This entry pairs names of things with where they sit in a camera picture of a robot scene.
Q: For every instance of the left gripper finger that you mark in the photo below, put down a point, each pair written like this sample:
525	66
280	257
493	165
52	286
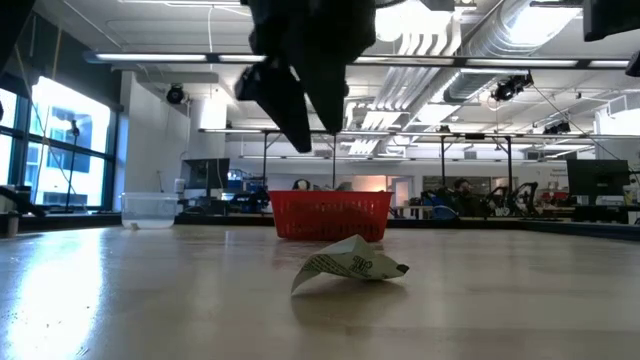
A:
327	90
280	95

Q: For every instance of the red plastic basket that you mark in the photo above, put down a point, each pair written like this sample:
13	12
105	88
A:
330	215

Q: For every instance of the black background robot arm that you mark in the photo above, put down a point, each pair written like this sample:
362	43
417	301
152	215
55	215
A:
525	195

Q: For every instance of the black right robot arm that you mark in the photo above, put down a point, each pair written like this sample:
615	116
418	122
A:
610	17

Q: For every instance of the white ceiling conduit bundle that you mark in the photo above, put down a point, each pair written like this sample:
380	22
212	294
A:
400	90

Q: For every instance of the person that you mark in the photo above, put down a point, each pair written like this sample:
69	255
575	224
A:
462	192
301	185

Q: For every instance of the black ceiling spotlight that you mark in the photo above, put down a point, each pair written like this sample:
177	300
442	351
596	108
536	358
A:
557	128
510	87
175	94

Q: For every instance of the black computer monitor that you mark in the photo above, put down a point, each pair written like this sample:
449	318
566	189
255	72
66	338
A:
597	177
205	173

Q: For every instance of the long overhead light bar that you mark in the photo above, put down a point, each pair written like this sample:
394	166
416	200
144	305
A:
150	57

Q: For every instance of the white bottle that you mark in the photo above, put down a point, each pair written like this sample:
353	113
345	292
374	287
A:
179	186

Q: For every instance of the blue chair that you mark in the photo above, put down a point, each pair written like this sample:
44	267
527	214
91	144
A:
444	213

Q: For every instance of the green-white paper packet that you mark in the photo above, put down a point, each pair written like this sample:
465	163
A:
345	262

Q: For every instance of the clear plastic container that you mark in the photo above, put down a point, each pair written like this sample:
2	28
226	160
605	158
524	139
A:
150	210

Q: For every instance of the black tripod stand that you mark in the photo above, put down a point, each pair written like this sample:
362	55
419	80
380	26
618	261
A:
74	129

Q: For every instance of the large window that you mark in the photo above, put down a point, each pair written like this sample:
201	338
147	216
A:
65	165

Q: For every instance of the black background rig frame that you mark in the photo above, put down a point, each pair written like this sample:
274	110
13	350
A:
265	165
443	165

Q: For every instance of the black aluminium table frame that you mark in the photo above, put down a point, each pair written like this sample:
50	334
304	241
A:
225	219

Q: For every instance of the silver ventilation duct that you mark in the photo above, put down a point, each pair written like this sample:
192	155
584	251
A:
500	35

